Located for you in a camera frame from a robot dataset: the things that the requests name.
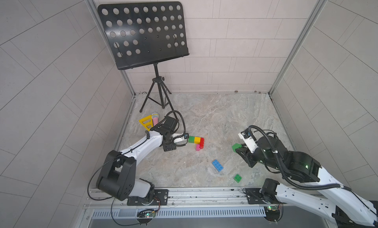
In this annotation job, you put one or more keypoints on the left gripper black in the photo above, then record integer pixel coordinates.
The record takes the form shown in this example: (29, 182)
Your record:
(168, 147)

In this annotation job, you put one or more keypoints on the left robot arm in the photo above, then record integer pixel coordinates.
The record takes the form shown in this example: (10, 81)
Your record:
(117, 176)

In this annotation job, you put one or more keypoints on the white ventilation grille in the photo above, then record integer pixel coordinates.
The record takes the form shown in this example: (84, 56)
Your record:
(202, 212)

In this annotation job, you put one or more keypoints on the red lego brick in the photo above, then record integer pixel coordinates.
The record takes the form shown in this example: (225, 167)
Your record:
(201, 145)

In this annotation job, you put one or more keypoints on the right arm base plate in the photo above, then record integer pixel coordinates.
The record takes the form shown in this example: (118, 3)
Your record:
(254, 196)

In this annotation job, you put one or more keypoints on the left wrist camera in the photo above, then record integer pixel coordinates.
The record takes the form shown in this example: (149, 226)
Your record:
(180, 139)

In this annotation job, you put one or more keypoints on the yellow plastic triangle frame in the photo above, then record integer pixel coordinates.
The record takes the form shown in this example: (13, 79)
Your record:
(147, 122)

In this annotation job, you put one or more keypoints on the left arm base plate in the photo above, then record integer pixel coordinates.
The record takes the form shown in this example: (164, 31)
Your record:
(160, 197)

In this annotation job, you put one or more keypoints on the green lego brick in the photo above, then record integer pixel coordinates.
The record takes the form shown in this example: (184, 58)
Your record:
(236, 146)
(237, 178)
(191, 139)

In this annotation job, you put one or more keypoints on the pink toy microphone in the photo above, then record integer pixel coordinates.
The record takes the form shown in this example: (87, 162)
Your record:
(155, 118)

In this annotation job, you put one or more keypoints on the aluminium mounting rail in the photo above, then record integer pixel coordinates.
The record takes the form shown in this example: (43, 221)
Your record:
(181, 197)

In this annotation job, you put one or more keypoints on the yellow lego brick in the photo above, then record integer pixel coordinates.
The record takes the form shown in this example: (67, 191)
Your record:
(197, 140)

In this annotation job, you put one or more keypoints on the black perforated music stand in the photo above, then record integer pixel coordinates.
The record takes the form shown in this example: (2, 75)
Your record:
(144, 33)

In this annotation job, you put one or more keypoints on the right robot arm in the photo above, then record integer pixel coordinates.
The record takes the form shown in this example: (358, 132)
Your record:
(310, 186)

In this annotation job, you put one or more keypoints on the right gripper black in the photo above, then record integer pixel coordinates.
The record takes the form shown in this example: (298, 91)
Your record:
(246, 154)

